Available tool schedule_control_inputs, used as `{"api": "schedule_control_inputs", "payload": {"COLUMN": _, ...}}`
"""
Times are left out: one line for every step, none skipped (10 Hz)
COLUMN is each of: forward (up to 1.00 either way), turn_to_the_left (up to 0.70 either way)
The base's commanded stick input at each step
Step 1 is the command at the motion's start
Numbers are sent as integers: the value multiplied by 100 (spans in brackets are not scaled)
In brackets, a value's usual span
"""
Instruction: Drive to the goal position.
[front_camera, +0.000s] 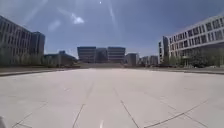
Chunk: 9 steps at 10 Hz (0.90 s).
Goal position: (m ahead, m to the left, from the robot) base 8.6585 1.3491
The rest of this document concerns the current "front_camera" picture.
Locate wide stone steps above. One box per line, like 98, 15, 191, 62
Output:
77, 62, 126, 70

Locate glass-fronted twin block building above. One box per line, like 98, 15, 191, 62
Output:
77, 46, 127, 65

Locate pale grey paved plaza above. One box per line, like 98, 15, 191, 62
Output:
0, 67, 224, 128

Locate distant pale building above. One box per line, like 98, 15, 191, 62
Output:
139, 55, 160, 67

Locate low dark building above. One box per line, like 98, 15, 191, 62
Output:
43, 50, 79, 67

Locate group of green trees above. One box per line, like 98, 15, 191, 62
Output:
162, 47, 224, 69

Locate white office building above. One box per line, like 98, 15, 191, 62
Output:
158, 13, 224, 66

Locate row of small trees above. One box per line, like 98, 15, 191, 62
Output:
0, 53, 64, 68

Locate dark grey office building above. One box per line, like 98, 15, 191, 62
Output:
0, 15, 46, 66

